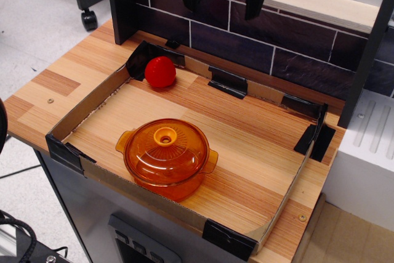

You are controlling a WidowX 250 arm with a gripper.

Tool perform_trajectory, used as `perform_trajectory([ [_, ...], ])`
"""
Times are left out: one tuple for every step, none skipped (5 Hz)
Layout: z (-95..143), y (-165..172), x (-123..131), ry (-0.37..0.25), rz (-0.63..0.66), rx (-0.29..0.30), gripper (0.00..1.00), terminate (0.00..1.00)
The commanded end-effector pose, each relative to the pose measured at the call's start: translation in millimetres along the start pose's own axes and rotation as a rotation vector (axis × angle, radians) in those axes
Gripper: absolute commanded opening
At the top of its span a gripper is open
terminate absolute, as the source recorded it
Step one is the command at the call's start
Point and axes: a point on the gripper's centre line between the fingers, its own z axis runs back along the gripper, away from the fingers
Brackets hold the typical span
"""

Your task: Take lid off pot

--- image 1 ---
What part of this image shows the orange transparent pot lid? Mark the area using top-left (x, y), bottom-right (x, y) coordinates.
top-left (116, 118), bottom-right (218, 187)

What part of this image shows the orange transparent plastic pot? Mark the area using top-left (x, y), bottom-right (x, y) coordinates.
top-left (116, 127), bottom-right (219, 201)

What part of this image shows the cardboard fence with black tape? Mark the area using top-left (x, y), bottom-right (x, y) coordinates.
top-left (45, 38), bottom-right (344, 262)

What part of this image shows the red toy strawberry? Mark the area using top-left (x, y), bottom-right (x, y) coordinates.
top-left (145, 56), bottom-right (176, 87)

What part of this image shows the white toy sink unit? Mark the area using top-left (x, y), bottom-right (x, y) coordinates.
top-left (323, 90), bottom-right (393, 230)

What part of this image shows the toy oven control panel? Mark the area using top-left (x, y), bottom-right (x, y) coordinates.
top-left (108, 214), bottom-right (182, 262)

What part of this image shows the dark left upright post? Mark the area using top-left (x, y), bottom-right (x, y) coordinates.
top-left (110, 0), bottom-right (139, 45)

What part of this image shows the dark upright post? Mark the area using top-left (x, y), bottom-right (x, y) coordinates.
top-left (110, 0), bottom-right (139, 45)
top-left (337, 0), bottom-right (393, 129)

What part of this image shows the dark right upright post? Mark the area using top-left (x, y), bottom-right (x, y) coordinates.
top-left (337, 0), bottom-right (393, 129)

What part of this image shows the black braided cable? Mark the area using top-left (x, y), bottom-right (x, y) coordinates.
top-left (0, 209), bottom-right (69, 263)

